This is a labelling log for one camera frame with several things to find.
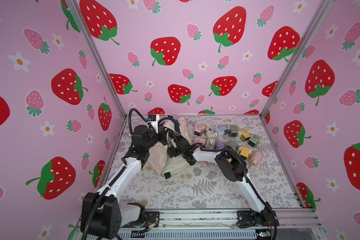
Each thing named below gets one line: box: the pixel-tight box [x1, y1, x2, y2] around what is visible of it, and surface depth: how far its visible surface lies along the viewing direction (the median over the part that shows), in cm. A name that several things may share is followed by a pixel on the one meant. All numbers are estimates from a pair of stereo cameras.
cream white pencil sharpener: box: [205, 127, 217, 138], surface depth 106 cm
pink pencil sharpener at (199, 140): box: [193, 137, 206, 146], surface depth 101 cm
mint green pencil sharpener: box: [247, 134, 261, 148], surface depth 103 cm
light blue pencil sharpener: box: [214, 125, 228, 135], surface depth 108 cm
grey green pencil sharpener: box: [228, 124, 239, 137], surface depth 109 cm
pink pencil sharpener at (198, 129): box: [194, 124, 206, 137], surface depth 109 cm
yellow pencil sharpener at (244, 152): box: [237, 146, 252, 161], surface depth 96 cm
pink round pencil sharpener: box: [249, 151, 264, 168], surface depth 90 cm
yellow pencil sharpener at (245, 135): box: [239, 129, 251, 142], surface depth 106 cm
